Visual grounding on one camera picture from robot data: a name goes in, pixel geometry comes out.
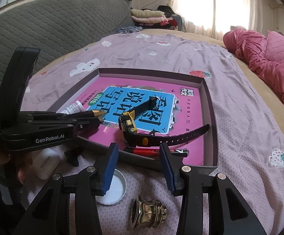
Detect red black lighter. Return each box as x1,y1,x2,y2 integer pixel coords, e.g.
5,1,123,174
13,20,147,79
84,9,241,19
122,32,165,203
124,147,189,158

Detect white window curtain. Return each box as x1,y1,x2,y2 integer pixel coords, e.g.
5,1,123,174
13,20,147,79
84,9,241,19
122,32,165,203
169,0,263,40

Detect white plastic bottle cap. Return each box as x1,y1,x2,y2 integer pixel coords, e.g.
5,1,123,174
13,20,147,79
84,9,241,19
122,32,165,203
96,169,126,206

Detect black gold lipstick tube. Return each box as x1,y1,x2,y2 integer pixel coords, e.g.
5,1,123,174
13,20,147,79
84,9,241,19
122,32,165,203
64,110,106,119

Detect pink blue children's book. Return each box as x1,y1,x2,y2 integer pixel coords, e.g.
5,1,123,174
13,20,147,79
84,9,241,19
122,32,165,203
56,76,205,167

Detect pink quilted duvet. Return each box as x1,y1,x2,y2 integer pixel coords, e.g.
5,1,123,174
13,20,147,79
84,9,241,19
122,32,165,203
223,28,284,104

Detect stack of folded clothes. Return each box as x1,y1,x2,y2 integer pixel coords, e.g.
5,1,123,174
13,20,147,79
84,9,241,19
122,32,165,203
130,5,183,31

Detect black yellow digital watch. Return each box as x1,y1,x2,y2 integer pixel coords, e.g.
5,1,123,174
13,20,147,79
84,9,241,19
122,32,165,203
117,94,210,147

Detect purple patterned bed sheet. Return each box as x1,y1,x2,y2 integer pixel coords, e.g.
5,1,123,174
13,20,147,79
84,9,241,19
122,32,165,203
21,33,284,234

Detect grey quilted headboard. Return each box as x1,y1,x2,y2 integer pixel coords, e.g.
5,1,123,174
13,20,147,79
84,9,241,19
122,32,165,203
0,0,134,86

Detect small white pill bottle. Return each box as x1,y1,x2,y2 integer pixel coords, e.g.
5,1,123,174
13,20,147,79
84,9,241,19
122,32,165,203
61,100,84,115

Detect person's left hand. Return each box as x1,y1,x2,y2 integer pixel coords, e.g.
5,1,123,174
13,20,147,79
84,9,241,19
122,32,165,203
0,152,32,185

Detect white earbuds case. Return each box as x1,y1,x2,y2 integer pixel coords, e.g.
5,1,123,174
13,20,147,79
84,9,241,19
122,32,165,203
32,148,60,180

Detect shallow cardboard box tray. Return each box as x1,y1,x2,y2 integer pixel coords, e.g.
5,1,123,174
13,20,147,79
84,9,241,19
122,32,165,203
50,69,218,174

